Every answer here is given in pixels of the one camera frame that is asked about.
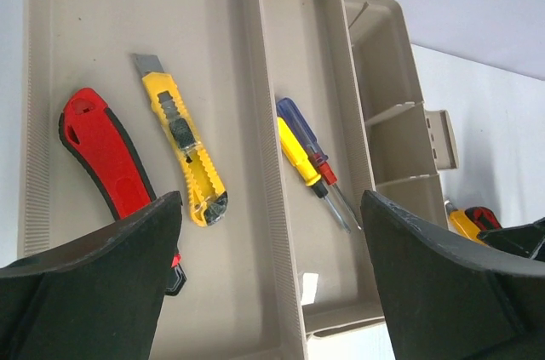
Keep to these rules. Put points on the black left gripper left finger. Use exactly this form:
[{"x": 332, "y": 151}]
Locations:
[{"x": 96, "y": 297}]

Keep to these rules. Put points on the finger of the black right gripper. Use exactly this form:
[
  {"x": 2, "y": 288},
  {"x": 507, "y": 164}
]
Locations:
[{"x": 525, "y": 241}]

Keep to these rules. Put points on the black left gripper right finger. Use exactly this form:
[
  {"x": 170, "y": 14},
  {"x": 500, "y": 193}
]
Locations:
[{"x": 447, "y": 297}]

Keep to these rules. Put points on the yellow utility knife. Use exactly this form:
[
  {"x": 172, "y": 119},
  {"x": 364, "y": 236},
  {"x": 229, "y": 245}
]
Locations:
[{"x": 461, "y": 223}]

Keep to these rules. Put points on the yellow black box cutter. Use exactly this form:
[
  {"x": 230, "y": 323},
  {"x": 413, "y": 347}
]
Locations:
[{"x": 207, "y": 195}]

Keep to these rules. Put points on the red folding knife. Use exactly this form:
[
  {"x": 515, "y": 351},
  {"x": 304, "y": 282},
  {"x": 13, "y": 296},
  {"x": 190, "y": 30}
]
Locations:
[{"x": 94, "y": 135}]

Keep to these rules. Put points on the yellow handle screwdriver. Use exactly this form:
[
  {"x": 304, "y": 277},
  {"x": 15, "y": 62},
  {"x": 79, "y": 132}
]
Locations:
[{"x": 299, "y": 159}]

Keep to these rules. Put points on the small blue red screwdriver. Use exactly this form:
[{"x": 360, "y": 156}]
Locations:
[{"x": 287, "y": 109}]

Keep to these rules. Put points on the beige plastic tool box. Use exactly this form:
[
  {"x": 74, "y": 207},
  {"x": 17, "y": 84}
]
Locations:
[{"x": 277, "y": 268}]

